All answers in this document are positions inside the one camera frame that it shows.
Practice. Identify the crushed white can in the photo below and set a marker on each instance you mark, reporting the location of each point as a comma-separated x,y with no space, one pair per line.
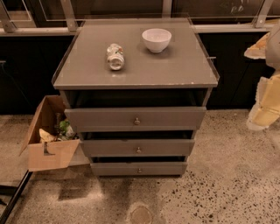
115,57

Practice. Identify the green trash in box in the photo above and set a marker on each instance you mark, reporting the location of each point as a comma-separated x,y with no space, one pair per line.
63,126

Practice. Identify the white ceramic bowl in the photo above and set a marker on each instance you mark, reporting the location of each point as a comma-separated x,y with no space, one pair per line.
156,40

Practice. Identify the open cardboard box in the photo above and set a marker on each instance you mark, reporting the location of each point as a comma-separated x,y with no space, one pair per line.
42,155

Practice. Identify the grey drawer cabinet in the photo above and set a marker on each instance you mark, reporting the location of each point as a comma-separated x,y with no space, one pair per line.
179,76

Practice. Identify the round floor drain cover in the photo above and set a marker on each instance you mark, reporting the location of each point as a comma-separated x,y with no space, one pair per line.
141,215

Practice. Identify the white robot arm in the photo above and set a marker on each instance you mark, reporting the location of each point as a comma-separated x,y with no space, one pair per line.
266,109

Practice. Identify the grey middle drawer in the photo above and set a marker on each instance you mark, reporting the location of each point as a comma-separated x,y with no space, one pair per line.
139,147

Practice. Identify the black metal bar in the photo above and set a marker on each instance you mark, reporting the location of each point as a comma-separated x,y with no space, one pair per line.
14,192

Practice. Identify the grey bottom drawer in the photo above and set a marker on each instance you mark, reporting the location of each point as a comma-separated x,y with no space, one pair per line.
139,169

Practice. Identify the grey top drawer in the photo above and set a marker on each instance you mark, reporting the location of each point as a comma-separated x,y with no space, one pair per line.
135,119

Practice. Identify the yellowed gripper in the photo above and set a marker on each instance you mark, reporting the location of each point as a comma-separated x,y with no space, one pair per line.
273,49

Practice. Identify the grey drawer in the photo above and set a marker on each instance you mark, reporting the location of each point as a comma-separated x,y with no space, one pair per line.
139,169
135,119
139,147

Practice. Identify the crumpled paper in box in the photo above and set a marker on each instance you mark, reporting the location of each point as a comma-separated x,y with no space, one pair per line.
46,137

